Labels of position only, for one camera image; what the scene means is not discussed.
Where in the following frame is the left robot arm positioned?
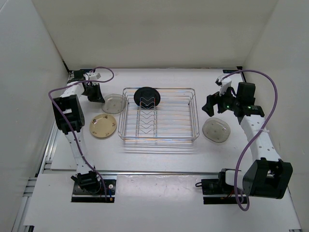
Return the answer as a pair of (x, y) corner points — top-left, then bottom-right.
(48, 69), (106, 195)

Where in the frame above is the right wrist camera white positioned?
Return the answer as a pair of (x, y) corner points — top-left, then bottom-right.
(215, 74), (232, 96)

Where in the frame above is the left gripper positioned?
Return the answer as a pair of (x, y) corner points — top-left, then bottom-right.
(82, 83), (105, 103)

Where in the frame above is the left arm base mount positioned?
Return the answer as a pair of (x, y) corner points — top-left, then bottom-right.
(71, 178), (117, 203)

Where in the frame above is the black round plate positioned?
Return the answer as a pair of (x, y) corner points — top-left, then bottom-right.
(134, 87), (161, 110)

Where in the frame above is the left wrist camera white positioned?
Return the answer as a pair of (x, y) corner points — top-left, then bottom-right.
(86, 71), (101, 81)

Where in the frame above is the right blue corner label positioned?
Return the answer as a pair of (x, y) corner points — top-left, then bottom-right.
(223, 70), (237, 74)

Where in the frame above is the beige ceramic plate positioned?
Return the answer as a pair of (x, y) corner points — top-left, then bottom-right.
(89, 114), (117, 139)

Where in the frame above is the wire dish rack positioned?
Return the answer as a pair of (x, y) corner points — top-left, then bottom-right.
(118, 87), (199, 142)

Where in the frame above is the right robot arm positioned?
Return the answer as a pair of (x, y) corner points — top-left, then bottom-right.
(202, 80), (293, 199)

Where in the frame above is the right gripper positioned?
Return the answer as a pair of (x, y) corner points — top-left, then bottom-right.
(202, 85), (240, 117)

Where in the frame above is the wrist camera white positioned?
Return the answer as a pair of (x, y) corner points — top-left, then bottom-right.
(215, 74), (232, 96)
(86, 71), (101, 81)

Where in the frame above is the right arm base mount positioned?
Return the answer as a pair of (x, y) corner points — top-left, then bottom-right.
(195, 179), (237, 205)

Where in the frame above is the clear glass plate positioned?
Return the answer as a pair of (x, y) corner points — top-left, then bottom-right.
(102, 94), (126, 114)
(202, 118), (231, 143)

